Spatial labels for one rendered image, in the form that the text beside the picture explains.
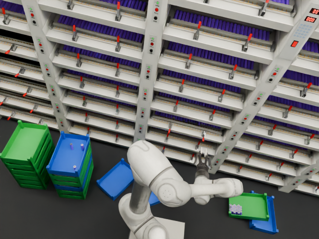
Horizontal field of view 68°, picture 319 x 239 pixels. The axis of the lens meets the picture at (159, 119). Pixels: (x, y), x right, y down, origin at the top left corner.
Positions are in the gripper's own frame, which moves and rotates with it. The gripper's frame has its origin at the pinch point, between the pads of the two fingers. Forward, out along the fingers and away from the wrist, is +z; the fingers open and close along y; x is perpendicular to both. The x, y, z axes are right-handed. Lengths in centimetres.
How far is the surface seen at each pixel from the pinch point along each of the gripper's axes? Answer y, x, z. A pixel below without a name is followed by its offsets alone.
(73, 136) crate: -95, -12, -8
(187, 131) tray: -13.1, -0.2, 17.9
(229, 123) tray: 12.5, 19.5, 15.6
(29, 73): -138, 18, 14
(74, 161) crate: -86, -17, -25
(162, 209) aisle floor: -16, -56, -19
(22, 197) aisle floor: -124, -60, -37
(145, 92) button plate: -50, 30, 10
